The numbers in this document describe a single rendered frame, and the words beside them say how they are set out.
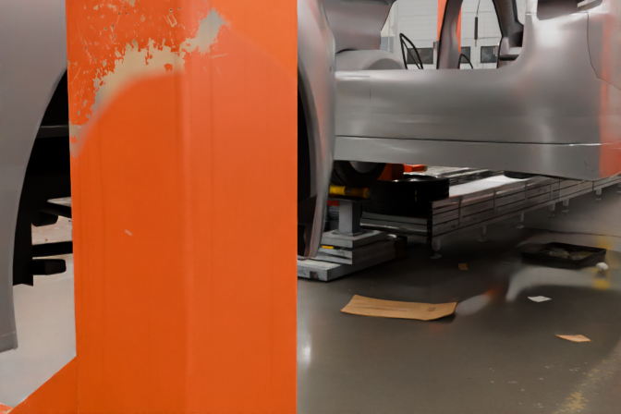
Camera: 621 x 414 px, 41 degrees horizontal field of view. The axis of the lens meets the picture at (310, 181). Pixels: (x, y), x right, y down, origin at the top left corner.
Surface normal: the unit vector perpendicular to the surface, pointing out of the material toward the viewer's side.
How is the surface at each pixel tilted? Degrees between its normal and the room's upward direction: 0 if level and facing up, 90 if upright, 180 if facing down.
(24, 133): 91
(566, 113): 100
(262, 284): 90
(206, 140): 90
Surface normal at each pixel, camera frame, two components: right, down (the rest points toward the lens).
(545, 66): -0.12, 0.09
